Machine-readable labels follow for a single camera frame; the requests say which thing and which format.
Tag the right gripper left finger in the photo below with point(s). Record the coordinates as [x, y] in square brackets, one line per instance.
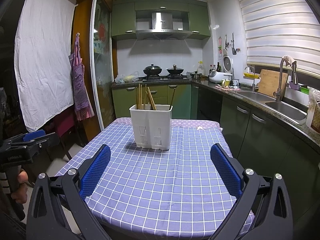
[46, 218]

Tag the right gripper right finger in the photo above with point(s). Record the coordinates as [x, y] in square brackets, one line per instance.
[262, 209]

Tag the white plastic utensil holder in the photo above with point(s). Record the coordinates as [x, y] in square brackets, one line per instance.
[152, 128]

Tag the person's left hand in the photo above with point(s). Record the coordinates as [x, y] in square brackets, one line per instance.
[20, 195]

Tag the green lower cabinets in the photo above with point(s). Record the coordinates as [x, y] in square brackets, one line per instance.
[259, 138]

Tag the green cabinets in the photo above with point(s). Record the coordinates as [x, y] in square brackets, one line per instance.
[259, 138]
[123, 26]

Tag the purple checkered apron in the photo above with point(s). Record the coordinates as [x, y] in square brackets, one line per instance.
[82, 104]

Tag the blue checkered tablecloth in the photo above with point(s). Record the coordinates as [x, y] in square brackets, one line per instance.
[155, 194]

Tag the steel double sink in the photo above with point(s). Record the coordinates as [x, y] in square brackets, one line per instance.
[291, 113]

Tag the white hanging sheet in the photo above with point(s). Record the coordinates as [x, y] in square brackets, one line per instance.
[41, 63]

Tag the glass sliding door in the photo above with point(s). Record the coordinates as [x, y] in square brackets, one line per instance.
[101, 62]

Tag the wooden cutting board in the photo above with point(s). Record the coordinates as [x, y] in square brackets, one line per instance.
[269, 81]

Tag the yellow mug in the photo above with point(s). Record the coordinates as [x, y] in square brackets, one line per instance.
[225, 83]

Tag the white plastic bag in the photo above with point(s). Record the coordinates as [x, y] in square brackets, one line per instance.
[133, 77]

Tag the white rice cooker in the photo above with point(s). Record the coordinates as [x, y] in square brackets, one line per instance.
[226, 72]

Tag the small steel pot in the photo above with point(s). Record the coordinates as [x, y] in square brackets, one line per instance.
[196, 76]

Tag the left black wok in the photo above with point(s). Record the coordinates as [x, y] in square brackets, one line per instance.
[152, 70]

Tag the black wok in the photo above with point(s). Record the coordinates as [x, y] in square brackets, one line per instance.
[174, 70]
[152, 70]

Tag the green upper cabinets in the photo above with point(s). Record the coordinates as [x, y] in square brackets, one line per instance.
[123, 26]

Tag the right black wok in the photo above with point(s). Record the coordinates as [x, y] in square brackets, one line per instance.
[174, 70]

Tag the steel range hood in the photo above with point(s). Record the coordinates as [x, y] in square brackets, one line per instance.
[162, 25]

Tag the white window blind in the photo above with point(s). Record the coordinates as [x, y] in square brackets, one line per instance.
[274, 28]

